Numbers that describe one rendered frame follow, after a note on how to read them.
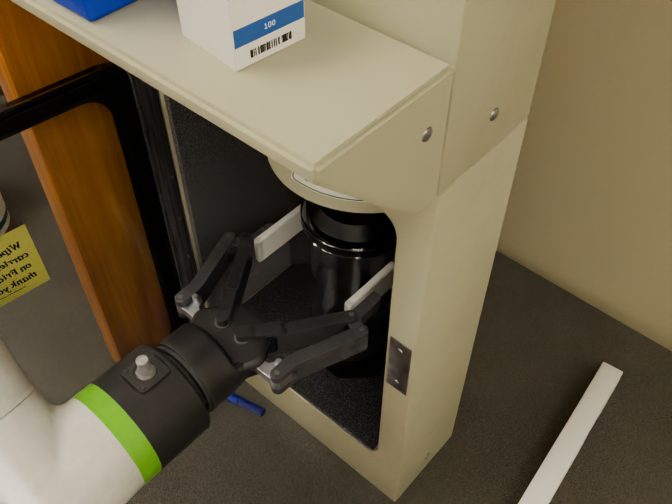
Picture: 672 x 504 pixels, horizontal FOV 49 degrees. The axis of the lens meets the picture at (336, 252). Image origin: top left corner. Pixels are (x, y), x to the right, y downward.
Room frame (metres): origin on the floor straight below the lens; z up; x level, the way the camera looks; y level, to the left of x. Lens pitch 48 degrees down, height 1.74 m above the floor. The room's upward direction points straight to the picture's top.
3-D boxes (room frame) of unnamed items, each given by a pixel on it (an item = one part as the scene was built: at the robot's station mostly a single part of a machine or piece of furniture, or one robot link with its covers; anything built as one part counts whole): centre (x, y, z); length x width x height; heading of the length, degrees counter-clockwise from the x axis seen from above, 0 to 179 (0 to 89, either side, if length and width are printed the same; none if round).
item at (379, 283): (0.44, -0.03, 1.19); 0.07 x 0.01 x 0.03; 138
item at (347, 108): (0.41, 0.09, 1.46); 0.32 x 0.11 x 0.10; 49
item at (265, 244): (0.52, 0.06, 1.19); 0.07 x 0.01 x 0.03; 138
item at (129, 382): (0.32, 0.15, 1.20); 0.09 x 0.06 x 0.12; 48
